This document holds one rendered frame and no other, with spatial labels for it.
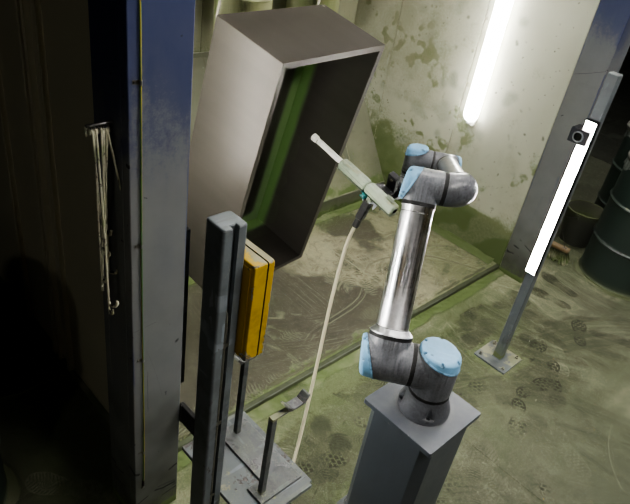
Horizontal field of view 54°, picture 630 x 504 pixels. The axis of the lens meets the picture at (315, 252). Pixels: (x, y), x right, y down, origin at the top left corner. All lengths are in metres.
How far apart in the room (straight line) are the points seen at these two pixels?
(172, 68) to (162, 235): 0.47
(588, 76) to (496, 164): 0.79
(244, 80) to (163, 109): 0.75
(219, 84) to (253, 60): 0.22
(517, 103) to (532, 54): 0.30
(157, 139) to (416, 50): 3.10
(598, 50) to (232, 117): 2.23
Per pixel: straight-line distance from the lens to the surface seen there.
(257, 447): 1.89
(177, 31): 1.58
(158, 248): 1.81
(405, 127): 4.66
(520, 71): 4.11
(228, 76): 2.39
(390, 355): 2.12
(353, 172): 2.50
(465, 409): 2.40
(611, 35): 3.88
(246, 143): 2.39
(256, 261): 1.26
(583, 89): 3.95
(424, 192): 2.10
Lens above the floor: 2.27
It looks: 33 degrees down
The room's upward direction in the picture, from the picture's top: 10 degrees clockwise
